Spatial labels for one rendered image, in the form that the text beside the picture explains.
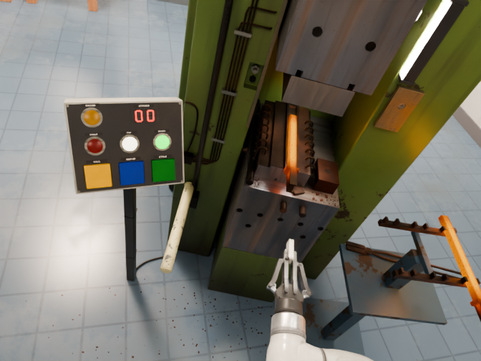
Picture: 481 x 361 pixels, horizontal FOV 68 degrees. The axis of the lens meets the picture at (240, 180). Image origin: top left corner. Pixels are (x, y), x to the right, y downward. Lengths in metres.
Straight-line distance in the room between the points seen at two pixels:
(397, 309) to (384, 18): 1.07
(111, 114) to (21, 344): 1.27
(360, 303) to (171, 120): 0.98
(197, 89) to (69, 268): 1.27
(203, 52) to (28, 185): 1.61
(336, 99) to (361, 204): 0.70
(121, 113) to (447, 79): 1.03
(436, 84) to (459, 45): 0.14
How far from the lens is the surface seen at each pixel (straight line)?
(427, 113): 1.42
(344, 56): 1.08
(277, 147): 1.41
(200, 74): 1.29
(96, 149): 1.15
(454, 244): 1.55
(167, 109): 1.16
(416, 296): 1.69
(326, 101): 1.15
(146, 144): 1.17
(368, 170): 1.56
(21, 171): 2.63
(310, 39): 1.05
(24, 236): 2.32
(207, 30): 1.22
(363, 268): 1.62
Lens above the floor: 1.90
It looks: 47 degrees down
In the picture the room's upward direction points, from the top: 18 degrees clockwise
